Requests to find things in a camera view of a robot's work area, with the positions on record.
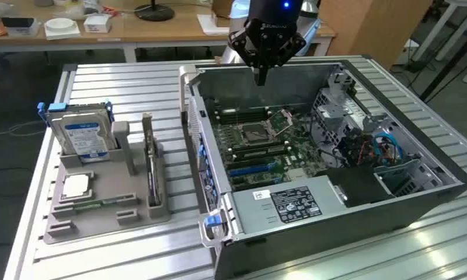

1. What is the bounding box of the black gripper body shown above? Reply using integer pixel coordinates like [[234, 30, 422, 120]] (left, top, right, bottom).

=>
[[244, 0, 304, 69]]

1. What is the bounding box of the graphics card black fan shroud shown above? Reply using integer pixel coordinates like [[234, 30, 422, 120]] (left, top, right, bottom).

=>
[[141, 112, 163, 207]]

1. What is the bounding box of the white paper stack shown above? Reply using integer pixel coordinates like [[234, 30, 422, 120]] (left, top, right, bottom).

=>
[[196, 13, 231, 36]]

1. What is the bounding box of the brown cardboard box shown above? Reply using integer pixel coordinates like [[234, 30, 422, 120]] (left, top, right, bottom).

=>
[[211, 0, 239, 19]]

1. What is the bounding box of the wooden cabinet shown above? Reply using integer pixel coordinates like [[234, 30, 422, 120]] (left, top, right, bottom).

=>
[[319, 0, 432, 71]]

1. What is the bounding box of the black round lamp base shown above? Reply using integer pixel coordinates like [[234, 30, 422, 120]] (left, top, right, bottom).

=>
[[133, 0, 176, 22]]

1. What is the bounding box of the silver metal disk bay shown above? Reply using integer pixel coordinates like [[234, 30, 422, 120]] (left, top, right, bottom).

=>
[[310, 86, 375, 141]]

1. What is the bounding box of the metal socket cover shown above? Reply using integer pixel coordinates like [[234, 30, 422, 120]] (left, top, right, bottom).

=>
[[266, 107, 296, 132]]

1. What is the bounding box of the white floor unit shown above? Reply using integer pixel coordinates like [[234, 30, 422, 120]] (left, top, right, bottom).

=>
[[391, 39, 420, 68]]

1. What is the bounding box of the CPU socket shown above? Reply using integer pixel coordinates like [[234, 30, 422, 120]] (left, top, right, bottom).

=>
[[236, 122, 278, 145]]

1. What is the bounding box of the green motherboard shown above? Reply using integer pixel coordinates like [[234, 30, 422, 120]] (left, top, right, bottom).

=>
[[209, 101, 330, 190]]

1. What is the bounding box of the small white box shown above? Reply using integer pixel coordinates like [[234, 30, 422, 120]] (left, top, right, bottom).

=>
[[83, 14, 113, 33]]

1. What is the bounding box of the black RAM stick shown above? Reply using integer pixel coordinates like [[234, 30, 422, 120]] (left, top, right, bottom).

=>
[[231, 145, 288, 160]]

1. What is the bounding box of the clear plastic bag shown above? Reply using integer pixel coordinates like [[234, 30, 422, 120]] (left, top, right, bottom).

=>
[[64, 0, 104, 16]]

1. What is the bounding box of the white flat box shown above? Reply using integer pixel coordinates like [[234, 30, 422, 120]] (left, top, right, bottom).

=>
[[43, 23, 81, 41]]

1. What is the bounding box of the white round dish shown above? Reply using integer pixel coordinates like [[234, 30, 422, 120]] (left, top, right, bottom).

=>
[[45, 17, 76, 30]]

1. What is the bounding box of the black plastic shroud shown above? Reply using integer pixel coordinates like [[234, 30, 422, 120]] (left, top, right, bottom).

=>
[[315, 166, 396, 208]]

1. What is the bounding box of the hard disk blue carrier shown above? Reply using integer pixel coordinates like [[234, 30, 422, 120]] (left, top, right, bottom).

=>
[[36, 100, 116, 164]]

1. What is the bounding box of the silver slanted disk bay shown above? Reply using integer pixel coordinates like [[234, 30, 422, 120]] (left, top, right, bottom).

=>
[[372, 159, 440, 198]]

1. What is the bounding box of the wooden desk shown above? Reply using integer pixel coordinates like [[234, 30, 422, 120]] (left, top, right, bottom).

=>
[[0, 0, 338, 64]]

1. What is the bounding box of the white box dark lid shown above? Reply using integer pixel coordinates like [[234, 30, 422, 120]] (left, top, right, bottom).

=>
[[0, 16, 40, 37]]

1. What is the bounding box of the grey power supply unit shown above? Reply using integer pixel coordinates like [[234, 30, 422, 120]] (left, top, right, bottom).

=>
[[221, 176, 350, 236]]

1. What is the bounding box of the grey parts rack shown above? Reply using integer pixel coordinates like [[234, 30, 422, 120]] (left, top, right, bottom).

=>
[[41, 121, 172, 245]]

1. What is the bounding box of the silver foil bag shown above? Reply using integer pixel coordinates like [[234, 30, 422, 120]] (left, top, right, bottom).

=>
[[0, 3, 20, 18]]

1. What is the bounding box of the silver CPU chip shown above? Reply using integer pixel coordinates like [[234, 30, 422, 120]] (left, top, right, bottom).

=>
[[60, 174, 92, 199]]

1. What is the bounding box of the black open PC case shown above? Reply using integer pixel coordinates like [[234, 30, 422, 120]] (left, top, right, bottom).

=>
[[177, 59, 467, 280]]

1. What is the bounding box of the green RAM stick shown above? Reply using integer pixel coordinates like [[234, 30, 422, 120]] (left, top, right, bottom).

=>
[[72, 195, 125, 209]]

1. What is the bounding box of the black wire bundle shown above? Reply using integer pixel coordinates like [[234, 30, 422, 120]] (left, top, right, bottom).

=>
[[336, 135, 375, 167]]

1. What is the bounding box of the blue wire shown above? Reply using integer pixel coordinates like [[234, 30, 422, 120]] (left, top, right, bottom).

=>
[[372, 132, 404, 166]]

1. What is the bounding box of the black metal post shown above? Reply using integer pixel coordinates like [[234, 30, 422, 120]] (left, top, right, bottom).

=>
[[419, 26, 467, 102]]

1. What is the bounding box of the red wire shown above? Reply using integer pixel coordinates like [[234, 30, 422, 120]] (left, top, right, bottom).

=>
[[356, 139, 375, 167]]

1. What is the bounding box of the white floor cable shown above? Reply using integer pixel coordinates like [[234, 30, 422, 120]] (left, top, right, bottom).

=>
[[0, 121, 48, 137]]

